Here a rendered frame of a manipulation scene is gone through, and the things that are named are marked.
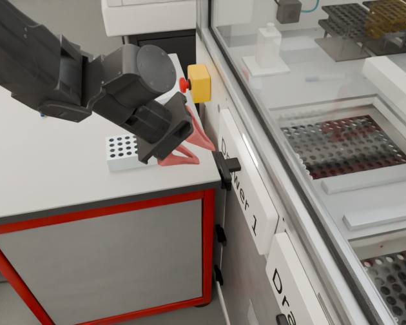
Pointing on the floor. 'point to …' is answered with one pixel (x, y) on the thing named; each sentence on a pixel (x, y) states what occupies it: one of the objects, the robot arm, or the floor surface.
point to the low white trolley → (95, 219)
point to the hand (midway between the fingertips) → (202, 152)
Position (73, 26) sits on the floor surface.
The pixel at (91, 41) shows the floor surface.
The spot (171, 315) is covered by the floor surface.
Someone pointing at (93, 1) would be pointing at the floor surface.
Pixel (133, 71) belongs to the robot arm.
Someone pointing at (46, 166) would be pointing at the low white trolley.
